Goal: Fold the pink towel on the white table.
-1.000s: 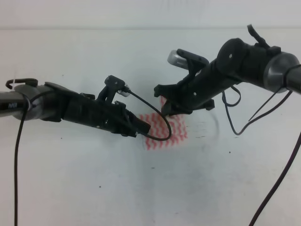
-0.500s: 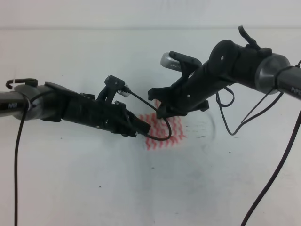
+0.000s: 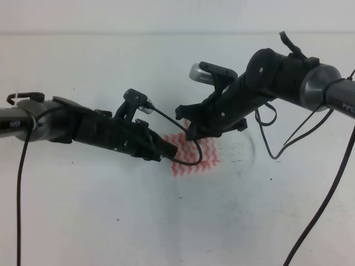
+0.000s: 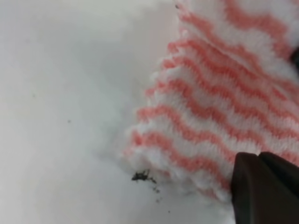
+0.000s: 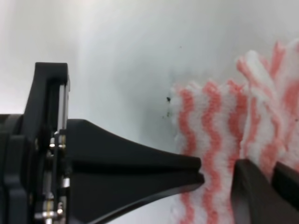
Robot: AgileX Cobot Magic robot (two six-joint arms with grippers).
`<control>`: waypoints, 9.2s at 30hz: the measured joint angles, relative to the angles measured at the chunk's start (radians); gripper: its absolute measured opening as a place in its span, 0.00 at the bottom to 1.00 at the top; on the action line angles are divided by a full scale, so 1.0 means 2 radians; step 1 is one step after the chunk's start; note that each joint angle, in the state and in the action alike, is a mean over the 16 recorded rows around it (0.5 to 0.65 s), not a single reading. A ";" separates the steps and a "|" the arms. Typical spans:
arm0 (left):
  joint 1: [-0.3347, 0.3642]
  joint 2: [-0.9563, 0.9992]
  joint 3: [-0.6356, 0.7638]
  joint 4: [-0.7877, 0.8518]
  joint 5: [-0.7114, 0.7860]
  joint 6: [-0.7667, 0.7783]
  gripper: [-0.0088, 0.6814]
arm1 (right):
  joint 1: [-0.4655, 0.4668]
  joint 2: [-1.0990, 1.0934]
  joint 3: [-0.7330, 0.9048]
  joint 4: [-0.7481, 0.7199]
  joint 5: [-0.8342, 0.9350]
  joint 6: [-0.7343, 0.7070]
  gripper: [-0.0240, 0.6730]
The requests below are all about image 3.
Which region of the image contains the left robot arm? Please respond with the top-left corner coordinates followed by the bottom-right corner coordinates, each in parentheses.
top-left (1, 92), bottom-right (178, 161)

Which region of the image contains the black camera cable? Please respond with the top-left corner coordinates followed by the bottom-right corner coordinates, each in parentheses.
top-left (16, 104), bottom-right (203, 266)
top-left (255, 68), bottom-right (355, 266)

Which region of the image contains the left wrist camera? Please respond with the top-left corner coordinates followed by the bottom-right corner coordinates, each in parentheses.
top-left (123, 89), bottom-right (154, 114)

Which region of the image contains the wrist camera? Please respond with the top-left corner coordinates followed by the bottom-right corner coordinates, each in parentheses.
top-left (189, 61), bottom-right (239, 92)
top-left (123, 89), bottom-right (154, 114)

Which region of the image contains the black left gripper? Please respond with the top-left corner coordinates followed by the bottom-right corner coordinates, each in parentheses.
top-left (70, 109), bottom-right (178, 161)

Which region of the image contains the pink white wavy-striped towel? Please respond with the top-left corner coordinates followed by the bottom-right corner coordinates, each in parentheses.
top-left (163, 132), bottom-right (221, 178)

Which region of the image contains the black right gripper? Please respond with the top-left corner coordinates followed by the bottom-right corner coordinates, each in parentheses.
top-left (175, 73), bottom-right (266, 140)

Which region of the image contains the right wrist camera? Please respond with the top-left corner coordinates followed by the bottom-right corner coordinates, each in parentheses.
top-left (189, 61), bottom-right (239, 92)

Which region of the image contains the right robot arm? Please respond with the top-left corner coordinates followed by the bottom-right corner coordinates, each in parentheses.
top-left (175, 32), bottom-right (354, 139)

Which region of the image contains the black left camera cable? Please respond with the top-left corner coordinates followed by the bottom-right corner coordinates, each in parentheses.
top-left (16, 104), bottom-right (203, 266)

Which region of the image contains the black right camera cable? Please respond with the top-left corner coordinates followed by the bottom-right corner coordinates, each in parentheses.
top-left (255, 68), bottom-right (355, 266)

